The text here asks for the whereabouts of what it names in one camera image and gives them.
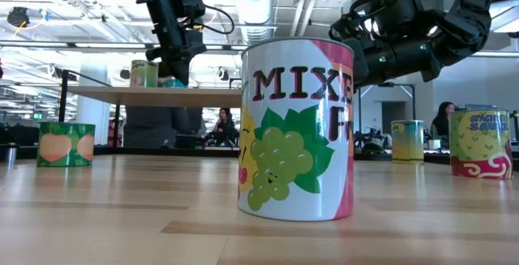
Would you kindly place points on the black door frame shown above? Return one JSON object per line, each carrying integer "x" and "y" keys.
{"x": 414, "y": 107}

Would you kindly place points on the white mixed fruit can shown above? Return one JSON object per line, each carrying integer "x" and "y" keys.
{"x": 296, "y": 155}

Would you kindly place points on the silver spiral ventilation duct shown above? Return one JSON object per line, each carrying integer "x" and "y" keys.
{"x": 255, "y": 9}

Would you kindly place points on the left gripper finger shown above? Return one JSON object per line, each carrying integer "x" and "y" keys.
{"x": 166, "y": 60}
{"x": 183, "y": 60}

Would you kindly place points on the person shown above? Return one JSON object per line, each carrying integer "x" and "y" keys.
{"x": 442, "y": 121}
{"x": 225, "y": 123}
{"x": 154, "y": 127}

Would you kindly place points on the light blue jar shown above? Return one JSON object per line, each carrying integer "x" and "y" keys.
{"x": 174, "y": 84}

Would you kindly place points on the wooden shelf with black frame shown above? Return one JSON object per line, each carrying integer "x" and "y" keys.
{"x": 194, "y": 97}

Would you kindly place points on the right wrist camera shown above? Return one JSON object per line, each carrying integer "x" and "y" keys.
{"x": 344, "y": 28}

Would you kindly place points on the spaghetti sauce can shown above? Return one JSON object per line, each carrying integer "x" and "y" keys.
{"x": 480, "y": 147}

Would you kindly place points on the teal and yellow can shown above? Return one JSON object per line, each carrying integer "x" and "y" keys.
{"x": 407, "y": 143}

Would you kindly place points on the green peaches can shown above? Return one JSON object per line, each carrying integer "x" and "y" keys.
{"x": 65, "y": 145}

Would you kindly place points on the grey monitor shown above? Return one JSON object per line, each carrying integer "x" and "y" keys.
{"x": 480, "y": 107}

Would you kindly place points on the silver metal cylinder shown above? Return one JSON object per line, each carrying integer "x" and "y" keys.
{"x": 10, "y": 157}

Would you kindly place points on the long ceiling light strip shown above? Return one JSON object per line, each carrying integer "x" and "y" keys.
{"x": 109, "y": 45}
{"x": 34, "y": 44}

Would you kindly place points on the light green vegetable can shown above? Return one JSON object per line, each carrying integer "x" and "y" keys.
{"x": 144, "y": 74}

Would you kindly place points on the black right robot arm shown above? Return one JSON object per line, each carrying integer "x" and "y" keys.
{"x": 466, "y": 26}

